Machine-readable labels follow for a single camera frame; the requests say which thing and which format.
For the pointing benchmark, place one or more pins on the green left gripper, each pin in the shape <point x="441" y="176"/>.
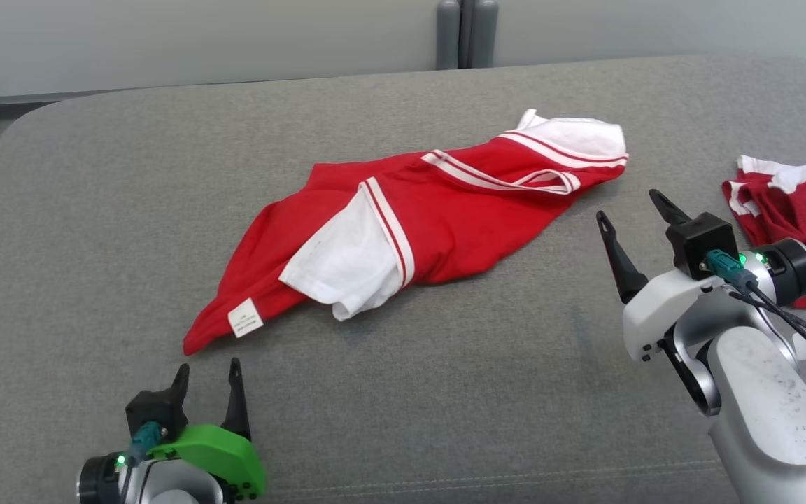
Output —
<point x="228" y="455"/>

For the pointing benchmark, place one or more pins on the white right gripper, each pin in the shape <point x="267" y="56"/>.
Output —
<point x="655" y="308"/>

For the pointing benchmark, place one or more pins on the red jersey with white sleeves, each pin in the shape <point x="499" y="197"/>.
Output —
<point x="459" y="224"/>

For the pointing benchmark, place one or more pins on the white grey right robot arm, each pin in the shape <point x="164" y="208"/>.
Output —
<point x="767" y="413"/>

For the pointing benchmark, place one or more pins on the grey fabric sofa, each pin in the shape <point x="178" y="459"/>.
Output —
<point x="130" y="231"/>

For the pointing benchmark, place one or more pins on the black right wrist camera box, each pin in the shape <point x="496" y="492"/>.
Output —
<point x="700" y="241"/>

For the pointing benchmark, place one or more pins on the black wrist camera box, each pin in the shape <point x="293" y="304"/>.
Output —
<point x="700" y="241"/>
<point x="154" y="409"/>

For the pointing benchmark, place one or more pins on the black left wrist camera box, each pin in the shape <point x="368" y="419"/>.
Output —
<point x="154" y="409"/>

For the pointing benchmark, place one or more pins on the grey upright post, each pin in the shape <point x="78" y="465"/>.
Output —
<point x="448" y="31"/>

